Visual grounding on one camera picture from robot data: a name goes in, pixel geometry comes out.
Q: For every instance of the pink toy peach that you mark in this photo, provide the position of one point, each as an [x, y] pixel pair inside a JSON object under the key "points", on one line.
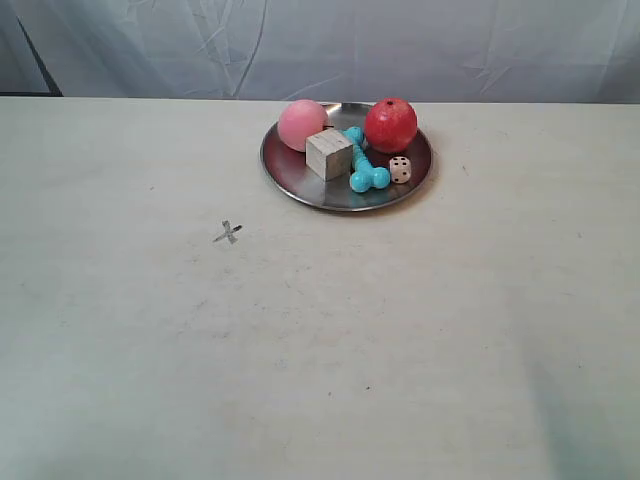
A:
{"points": [[300, 120]]}

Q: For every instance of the grey backdrop cloth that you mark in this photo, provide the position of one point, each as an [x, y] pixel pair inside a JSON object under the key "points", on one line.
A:
{"points": [[493, 51]]}

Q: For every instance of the turquoise toy bone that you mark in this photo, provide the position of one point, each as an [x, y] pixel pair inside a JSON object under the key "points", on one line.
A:
{"points": [[364, 176]]}

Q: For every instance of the round metal plate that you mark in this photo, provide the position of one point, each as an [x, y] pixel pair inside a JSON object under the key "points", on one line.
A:
{"points": [[287, 167]]}

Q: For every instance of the grey X tape mark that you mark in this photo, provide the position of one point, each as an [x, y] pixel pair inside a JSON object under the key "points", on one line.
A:
{"points": [[229, 232]]}

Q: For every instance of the red toy apple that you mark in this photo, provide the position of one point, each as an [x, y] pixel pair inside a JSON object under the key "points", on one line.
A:
{"points": [[390, 125]]}

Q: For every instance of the wooden cube block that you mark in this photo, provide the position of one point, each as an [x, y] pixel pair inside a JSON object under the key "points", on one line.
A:
{"points": [[329, 154]]}

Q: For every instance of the white die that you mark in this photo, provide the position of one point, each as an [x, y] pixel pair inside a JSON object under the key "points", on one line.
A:
{"points": [[400, 169]]}

